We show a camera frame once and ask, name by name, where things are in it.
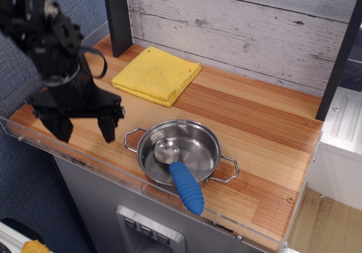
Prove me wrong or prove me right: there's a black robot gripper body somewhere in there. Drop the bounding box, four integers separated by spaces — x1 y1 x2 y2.
25 55 124 123

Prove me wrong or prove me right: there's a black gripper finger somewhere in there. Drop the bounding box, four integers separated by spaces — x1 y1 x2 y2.
97 117 117 143
41 117 73 143

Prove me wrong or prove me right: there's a yellow towel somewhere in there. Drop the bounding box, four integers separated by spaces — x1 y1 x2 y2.
111 46 202 107

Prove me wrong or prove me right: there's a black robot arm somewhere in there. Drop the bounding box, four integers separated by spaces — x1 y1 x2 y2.
1 0 124 142

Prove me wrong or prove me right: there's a stainless steel pot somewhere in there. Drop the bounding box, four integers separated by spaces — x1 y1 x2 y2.
124 119 240 192

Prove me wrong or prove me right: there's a silver button control panel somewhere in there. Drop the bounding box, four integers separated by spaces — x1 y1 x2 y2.
116 204 186 252

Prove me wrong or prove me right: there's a clear acrylic table guard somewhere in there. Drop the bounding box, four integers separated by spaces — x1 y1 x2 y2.
0 20 323 253

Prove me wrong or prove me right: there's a yellow object bottom left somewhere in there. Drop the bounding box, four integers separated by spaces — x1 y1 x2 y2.
21 240 50 253

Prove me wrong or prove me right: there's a white ribbed appliance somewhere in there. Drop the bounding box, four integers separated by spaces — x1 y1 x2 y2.
307 87 361 210

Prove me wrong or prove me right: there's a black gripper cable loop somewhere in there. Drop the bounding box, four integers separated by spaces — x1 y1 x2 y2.
79 45 108 79

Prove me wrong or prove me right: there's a blue handled metal spoon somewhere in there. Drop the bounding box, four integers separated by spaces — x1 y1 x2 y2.
154 139 205 215

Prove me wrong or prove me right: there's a black left vertical post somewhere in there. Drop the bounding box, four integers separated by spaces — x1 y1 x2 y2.
105 0 133 57

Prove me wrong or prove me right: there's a black vertical post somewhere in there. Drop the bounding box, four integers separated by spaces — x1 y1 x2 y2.
315 0 361 121
105 0 133 57

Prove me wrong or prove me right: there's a black right vertical post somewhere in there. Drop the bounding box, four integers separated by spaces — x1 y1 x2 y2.
315 0 361 121

